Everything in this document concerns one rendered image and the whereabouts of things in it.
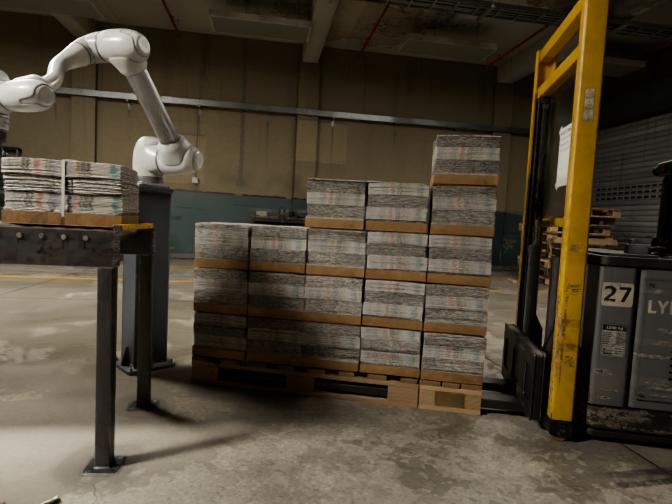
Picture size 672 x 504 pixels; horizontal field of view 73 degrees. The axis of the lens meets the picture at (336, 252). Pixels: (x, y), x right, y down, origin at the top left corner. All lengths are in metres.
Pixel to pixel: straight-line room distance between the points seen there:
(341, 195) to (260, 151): 6.87
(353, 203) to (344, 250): 0.23
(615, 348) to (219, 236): 1.84
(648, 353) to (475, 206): 0.91
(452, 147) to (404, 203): 0.33
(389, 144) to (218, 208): 3.58
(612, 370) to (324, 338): 1.25
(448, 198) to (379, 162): 7.14
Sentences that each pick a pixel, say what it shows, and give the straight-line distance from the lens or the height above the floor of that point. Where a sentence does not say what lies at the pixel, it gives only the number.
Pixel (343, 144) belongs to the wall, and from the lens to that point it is 9.15.
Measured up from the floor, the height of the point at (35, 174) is 0.98.
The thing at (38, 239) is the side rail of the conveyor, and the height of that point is 0.76.
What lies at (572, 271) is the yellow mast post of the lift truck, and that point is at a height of 0.72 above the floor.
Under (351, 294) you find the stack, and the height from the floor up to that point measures 0.52.
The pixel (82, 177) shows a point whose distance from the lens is 1.82.
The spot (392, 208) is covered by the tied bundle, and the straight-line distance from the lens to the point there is 2.15.
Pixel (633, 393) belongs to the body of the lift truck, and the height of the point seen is 0.22.
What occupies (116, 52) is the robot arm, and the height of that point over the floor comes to 1.54.
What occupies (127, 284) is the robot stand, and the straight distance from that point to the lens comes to 2.75.
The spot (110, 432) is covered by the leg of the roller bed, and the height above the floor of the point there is 0.13.
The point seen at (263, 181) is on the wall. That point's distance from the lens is 8.94.
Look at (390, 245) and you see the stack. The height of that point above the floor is 0.77.
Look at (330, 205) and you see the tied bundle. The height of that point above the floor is 0.94.
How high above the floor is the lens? 0.87
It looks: 4 degrees down
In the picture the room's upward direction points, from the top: 3 degrees clockwise
